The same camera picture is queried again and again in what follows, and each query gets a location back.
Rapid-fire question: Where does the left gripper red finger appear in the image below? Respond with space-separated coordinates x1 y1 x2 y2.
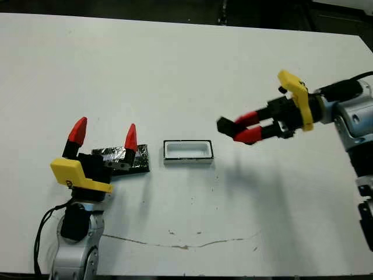
62 116 88 158
122 123 138 166

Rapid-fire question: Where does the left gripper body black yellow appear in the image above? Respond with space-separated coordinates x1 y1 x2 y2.
50 151 131 202

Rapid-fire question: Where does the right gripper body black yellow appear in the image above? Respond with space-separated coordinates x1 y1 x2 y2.
268 69 326 139

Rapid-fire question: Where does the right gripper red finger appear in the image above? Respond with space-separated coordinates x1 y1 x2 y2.
233 122 282 146
235 107 273 128

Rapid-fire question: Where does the black taped box lid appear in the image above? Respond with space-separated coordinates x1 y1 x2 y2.
92 143 152 177

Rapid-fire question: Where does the black stand pole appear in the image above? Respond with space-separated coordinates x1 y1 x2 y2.
217 0 230 26

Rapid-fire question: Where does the white panel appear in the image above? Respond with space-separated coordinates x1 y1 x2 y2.
313 0 373 12

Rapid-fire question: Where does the white camera box base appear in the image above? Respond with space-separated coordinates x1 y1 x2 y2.
163 139 215 166

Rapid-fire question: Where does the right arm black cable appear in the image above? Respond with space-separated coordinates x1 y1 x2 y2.
319 71 373 102

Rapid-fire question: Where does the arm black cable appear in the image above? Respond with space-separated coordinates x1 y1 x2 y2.
319 71 373 102
33 204 73 275

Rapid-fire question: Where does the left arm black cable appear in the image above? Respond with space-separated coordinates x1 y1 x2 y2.
33 204 73 275

